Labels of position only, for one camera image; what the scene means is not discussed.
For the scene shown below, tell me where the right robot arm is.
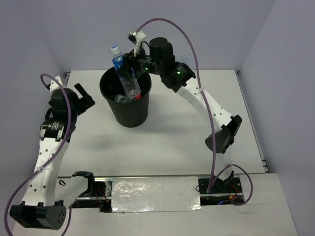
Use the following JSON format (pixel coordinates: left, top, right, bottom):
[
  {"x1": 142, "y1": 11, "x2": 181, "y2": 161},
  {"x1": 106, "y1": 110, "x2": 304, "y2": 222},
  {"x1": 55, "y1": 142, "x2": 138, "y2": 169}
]
[{"x1": 118, "y1": 35, "x2": 242, "y2": 192}]

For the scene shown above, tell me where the black metal base rail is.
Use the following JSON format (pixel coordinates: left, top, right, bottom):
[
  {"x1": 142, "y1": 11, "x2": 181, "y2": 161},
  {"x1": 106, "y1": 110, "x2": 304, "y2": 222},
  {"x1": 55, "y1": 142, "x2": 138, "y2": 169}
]
[{"x1": 71, "y1": 176, "x2": 245, "y2": 213}]

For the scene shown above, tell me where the black plastic waste bin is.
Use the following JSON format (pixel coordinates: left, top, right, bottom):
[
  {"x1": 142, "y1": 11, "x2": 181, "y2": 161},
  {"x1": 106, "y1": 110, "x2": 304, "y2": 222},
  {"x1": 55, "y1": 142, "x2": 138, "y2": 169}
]
[{"x1": 99, "y1": 67, "x2": 152, "y2": 128}]

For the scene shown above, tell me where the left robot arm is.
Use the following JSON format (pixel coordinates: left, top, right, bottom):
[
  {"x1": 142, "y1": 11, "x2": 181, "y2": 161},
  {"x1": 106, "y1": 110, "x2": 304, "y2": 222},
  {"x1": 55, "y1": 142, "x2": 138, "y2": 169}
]
[{"x1": 9, "y1": 83, "x2": 96, "y2": 230}]

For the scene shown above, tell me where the silver foil sheet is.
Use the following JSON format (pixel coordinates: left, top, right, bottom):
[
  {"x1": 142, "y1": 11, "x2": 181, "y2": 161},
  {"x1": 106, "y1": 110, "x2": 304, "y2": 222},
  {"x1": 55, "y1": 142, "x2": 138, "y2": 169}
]
[{"x1": 111, "y1": 177, "x2": 201, "y2": 213}]

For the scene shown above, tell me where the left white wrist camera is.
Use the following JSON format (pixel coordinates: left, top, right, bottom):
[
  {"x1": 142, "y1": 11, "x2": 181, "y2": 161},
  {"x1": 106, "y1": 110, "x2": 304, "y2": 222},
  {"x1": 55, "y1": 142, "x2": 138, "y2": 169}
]
[{"x1": 49, "y1": 76, "x2": 66, "y2": 93}]

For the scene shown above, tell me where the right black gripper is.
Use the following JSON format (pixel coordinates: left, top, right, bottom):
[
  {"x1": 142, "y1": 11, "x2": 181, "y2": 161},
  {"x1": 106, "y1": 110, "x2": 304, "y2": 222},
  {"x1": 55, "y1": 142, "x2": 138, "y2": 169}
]
[{"x1": 115, "y1": 43, "x2": 162, "y2": 82}]

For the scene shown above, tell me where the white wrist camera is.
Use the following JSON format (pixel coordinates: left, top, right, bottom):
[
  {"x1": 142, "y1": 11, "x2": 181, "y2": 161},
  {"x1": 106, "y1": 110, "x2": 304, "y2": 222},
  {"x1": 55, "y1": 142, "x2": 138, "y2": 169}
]
[
  {"x1": 127, "y1": 30, "x2": 146, "y2": 56},
  {"x1": 49, "y1": 76, "x2": 66, "y2": 93}
]

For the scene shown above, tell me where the clear bottle white green label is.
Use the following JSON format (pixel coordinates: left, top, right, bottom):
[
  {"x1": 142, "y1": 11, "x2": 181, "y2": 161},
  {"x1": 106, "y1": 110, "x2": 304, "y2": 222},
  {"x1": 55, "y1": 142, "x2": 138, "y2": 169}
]
[{"x1": 114, "y1": 94, "x2": 132, "y2": 103}]

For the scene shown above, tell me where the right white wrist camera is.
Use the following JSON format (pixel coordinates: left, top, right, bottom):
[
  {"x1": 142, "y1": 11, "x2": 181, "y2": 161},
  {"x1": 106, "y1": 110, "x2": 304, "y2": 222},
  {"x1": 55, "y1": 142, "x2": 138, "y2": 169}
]
[{"x1": 127, "y1": 30, "x2": 146, "y2": 56}]

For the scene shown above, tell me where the blue label bottle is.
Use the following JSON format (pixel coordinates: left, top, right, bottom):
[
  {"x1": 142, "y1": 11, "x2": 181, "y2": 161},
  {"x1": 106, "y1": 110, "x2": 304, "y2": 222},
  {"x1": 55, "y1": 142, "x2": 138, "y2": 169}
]
[{"x1": 111, "y1": 45, "x2": 141, "y2": 99}]

